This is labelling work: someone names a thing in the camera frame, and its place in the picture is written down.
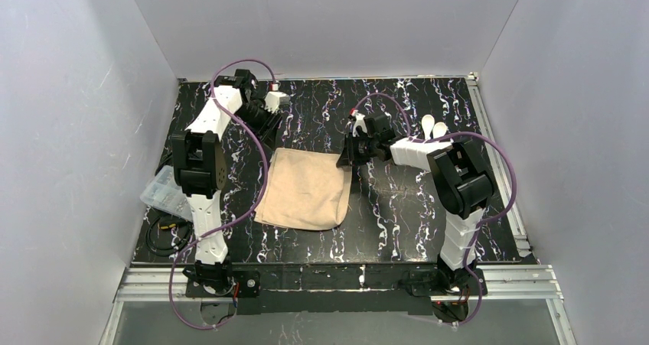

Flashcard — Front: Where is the beige cloth napkin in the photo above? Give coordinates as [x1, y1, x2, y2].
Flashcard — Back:
[254, 148, 352, 231]

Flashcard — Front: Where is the white spoon right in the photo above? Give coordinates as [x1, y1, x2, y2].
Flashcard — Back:
[431, 122, 448, 138]

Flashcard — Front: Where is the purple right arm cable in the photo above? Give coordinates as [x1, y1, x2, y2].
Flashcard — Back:
[351, 92, 518, 327]

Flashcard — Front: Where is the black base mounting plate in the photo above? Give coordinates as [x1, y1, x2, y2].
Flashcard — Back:
[182, 262, 488, 319]

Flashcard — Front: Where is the white spoon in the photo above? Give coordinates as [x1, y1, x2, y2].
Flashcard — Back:
[421, 114, 435, 139]
[431, 122, 448, 138]

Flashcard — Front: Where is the white spoon left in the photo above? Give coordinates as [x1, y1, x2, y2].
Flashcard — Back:
[421, 114, 435, 139]

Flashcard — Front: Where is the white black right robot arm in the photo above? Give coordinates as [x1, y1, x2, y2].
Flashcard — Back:
[336, 109, 496, 271]

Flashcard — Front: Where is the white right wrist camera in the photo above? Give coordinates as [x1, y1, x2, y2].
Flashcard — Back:
[351, 110, 367, 137]

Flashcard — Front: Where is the aluminium front frame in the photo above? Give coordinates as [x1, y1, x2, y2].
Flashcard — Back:
[100, 264, 576, 344]

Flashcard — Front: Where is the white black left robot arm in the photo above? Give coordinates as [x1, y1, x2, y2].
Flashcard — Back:
[171, 69, 351, 265]

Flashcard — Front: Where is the clear plastic box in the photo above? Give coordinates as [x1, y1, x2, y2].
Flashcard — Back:
[139, 165, 193, 222]

